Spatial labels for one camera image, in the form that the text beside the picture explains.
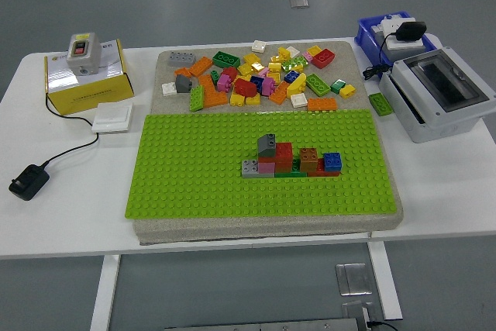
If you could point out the lime green studded baseplate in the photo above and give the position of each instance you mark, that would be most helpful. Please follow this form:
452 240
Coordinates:
193 176

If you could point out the blue square brick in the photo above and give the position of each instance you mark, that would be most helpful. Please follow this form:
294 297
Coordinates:
332 161
291 76

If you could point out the red-orange flat brick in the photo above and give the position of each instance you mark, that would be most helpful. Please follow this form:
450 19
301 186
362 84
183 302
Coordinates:
266 159

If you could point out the grey low brick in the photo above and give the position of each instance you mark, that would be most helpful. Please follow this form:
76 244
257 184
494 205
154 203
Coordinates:
250 170

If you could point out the red square brick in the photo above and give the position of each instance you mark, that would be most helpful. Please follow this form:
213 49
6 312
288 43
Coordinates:
284 151
229 73

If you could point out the orange long brick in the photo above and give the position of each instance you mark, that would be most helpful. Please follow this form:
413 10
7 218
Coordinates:
321 104
215 99
206 83
200 66

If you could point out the magenta brick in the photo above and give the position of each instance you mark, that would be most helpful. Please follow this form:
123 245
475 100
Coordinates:
224 83
268 86

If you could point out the brown square brick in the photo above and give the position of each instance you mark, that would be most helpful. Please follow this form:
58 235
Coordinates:
309 158

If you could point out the dark blue brick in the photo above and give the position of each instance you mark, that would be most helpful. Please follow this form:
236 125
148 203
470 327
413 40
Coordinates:
256 81

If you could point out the lime green long brick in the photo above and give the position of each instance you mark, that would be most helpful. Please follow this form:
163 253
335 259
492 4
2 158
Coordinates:
317 84
196 97
294 63

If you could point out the small pink brick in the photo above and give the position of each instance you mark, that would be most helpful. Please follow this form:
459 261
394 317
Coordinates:
307 56
263 72

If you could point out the small dark green brick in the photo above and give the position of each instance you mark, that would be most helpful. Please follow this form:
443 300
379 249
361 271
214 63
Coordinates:
214 76

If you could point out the yellow curved brick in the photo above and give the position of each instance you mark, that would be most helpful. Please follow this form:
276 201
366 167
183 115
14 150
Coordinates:
296 85

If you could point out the dark green long brick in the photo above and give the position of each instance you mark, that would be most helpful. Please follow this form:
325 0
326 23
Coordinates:
226 59

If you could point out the dark grey sloped brick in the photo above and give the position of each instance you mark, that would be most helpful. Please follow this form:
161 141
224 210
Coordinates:
183 83

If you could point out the small orange brick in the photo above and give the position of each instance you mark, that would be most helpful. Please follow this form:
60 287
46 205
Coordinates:
181 72

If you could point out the grey long brick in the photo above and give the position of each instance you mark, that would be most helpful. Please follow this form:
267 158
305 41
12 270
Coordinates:
181 58

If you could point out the white square tile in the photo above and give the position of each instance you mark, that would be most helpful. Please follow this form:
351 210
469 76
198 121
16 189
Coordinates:
259 46
298 100
169 88
293 51

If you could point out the metal floor plate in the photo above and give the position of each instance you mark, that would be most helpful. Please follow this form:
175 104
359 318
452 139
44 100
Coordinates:
299 1
354 309
352 278

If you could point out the blue plastic bin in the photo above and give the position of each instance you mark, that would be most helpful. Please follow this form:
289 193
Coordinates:
364 34

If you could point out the yellow cardboard box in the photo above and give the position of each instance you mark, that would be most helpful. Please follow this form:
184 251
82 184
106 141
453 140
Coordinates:
93 92

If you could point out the grey metal base panel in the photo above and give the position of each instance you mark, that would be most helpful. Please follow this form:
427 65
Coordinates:
263 325

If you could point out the white power socket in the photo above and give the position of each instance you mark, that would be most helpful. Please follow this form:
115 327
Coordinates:
389 23

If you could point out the white table leg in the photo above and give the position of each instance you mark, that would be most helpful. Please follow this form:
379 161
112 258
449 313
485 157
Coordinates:
383 280
104 296

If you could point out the black charger plug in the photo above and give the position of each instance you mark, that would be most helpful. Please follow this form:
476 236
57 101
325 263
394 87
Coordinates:
410 30

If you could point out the grey distribution box clear lid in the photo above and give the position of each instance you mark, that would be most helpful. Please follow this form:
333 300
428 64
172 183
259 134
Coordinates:
445 83

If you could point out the black power adapter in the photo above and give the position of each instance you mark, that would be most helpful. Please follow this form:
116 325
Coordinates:
29 182

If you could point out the white wall switch panel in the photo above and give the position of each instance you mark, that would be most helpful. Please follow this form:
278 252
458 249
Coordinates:
112 118

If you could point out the white switch plate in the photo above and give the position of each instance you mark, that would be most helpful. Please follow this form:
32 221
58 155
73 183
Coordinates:
407 45

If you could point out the grey push-button switch box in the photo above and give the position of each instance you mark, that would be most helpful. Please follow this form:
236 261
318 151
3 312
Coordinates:
82 56

